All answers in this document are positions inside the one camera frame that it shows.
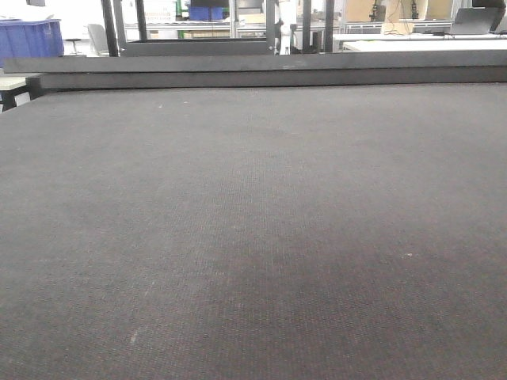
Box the dark metal frame cart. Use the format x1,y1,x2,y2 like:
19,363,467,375
101,0,275,57

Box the dark grey table mat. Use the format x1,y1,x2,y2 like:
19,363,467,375
1,84,506,379

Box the blue plastic crate background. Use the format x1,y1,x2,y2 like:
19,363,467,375
1,19,64,68

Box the white background workbench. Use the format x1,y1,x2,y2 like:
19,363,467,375
333,33,506,52

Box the open laptop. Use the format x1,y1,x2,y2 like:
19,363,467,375
448,8,499,36

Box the dark raised table edge board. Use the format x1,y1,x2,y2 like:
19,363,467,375
3,51,506,90

